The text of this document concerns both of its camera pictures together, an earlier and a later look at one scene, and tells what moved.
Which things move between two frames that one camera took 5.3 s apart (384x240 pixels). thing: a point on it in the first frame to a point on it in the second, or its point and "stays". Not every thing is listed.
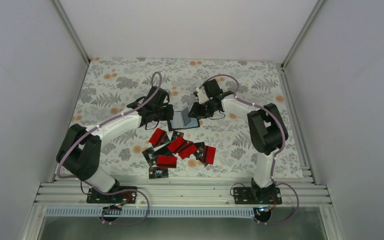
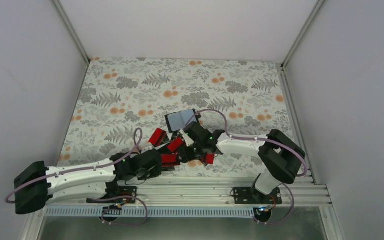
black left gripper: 168,116 to 156,171
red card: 209,154 stays
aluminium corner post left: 70,29 stays
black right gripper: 197,113 to 187,157
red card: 166,161 stays
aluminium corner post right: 312,15 stays
